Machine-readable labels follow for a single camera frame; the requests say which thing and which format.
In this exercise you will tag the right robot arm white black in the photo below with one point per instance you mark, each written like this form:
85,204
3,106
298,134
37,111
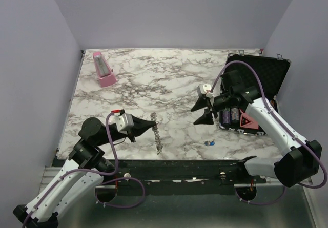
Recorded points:
300,157

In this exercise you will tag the grey poker chip stack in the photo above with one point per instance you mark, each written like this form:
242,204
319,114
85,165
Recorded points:
234,115

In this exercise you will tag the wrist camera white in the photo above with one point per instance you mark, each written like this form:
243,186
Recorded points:
124,122
205,90

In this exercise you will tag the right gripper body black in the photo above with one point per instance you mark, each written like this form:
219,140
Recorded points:
220,102

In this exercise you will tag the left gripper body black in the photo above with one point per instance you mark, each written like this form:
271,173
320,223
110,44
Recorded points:
117,136

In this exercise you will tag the black foam-lined case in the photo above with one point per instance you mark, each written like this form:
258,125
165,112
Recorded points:
271,72

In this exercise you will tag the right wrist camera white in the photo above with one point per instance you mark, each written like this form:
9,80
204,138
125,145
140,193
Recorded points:
205,90

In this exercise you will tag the metal disc with key rings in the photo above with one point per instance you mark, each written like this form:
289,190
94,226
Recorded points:
158,143

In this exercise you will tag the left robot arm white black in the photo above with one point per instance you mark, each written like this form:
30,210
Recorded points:
93,157

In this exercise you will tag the black mounting base plate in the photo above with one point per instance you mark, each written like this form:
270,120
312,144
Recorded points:
177,177

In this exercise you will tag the pink warning card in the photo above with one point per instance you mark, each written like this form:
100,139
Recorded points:
247,122

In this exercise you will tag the purple poker chip stack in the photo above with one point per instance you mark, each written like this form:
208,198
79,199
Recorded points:
226,117

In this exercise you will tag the aluminium rail frame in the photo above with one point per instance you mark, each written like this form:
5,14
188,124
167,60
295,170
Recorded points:
248,194

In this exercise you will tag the pink metronome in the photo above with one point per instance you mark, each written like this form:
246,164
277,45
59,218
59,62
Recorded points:
104,72

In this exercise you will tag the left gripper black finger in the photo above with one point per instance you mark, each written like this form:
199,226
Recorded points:
137,122
138,131

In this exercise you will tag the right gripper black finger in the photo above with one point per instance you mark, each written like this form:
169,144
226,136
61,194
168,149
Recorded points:
205,119
200,103

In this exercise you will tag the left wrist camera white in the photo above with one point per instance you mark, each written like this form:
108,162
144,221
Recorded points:
124,122

